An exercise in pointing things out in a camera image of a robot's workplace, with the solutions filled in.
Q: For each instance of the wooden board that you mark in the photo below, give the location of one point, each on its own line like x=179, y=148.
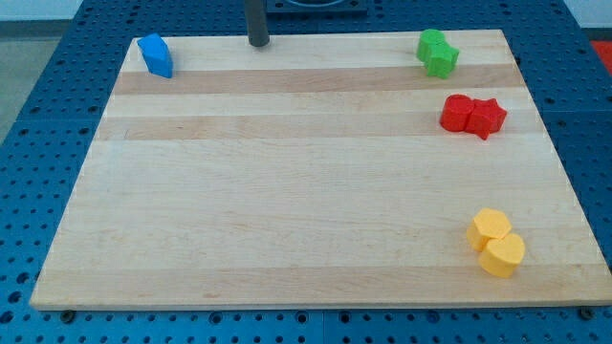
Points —
x=314, y=174

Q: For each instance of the blue pentagon block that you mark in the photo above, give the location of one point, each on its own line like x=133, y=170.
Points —
x=156, y=55

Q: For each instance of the green star block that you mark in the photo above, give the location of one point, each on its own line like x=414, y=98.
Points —
x=440, y=59

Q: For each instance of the green cylinder block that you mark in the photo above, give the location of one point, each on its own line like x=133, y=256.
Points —
x=428, y=38

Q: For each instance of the red cylinder block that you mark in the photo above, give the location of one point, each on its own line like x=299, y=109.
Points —
x=456, y=112

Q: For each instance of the red star block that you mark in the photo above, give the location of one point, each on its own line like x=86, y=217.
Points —
x=487, y=117

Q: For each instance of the yellow hexagon block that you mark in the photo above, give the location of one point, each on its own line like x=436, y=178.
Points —
x=487, y=224

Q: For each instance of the yellow heart block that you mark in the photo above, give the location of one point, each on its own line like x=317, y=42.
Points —
x=500, y=257

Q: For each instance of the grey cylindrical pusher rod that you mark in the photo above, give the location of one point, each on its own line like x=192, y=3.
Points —
x=256, y=21

